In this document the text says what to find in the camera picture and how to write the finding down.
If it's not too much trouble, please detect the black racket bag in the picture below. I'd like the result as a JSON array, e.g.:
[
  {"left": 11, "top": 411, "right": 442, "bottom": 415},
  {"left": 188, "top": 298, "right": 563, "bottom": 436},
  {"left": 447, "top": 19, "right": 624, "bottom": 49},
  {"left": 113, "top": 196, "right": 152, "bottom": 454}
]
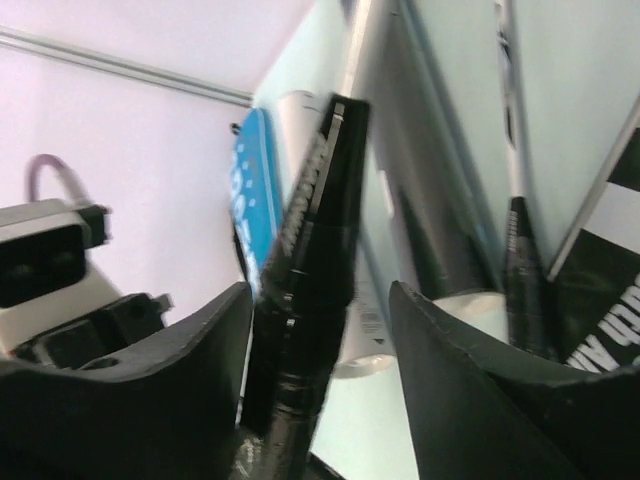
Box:
[{"left": 548, "top": 106, "right": 639, "bottom": 373}]

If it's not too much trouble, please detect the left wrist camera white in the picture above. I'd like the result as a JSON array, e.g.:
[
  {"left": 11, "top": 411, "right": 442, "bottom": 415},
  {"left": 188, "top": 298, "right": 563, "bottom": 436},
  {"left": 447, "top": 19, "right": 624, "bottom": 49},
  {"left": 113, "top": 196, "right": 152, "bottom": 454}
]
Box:
[{"left": 1, "top": 199, "right": 120, "bottom": 356}]

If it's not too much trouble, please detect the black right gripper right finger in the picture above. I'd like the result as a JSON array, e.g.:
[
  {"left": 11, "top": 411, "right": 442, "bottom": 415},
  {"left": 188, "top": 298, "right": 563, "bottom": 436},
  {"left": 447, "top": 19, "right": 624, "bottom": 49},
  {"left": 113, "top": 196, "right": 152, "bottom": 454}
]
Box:
[{"left": 389, "top": 281, "right": 639, "bottom": 479}]

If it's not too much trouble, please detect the white racket with black handle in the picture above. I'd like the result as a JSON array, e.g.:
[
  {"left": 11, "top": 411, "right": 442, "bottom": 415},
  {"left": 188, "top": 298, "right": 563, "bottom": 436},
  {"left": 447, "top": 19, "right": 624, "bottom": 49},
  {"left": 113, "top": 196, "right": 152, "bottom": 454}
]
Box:
[{"left": 494, "top": 1, "right": 558, "bottom": 361}]

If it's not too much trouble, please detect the blue racket bag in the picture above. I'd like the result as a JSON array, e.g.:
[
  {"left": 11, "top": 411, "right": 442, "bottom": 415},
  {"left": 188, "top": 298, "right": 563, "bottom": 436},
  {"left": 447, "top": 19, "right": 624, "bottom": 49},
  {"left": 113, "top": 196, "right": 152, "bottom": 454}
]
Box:
[{"left": 230, "top": 108, "right": 283, "bottom": 295}]

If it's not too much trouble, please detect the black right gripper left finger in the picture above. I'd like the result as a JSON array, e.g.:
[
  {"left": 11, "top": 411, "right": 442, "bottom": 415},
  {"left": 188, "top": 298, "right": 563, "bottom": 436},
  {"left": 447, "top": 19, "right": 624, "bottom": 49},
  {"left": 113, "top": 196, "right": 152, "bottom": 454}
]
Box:
[{"left": 1, "top": 283, "right": 252, "bottom": 479}]

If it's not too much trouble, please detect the left aluminium frame post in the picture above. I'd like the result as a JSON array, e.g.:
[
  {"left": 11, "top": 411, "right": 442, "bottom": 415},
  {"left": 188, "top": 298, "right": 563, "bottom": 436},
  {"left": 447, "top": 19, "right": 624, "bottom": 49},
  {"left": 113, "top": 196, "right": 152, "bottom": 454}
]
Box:
[{"left": 1, "top": 26, "right": 253, "bottom": 107}]

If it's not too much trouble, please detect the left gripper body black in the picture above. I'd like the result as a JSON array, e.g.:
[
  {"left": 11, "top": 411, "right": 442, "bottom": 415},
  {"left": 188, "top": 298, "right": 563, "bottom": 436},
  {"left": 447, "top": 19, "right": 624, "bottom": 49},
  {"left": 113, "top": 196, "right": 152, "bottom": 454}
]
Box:
[{"left": 14, "top": 293, "right": 173, "bottom": 368}]

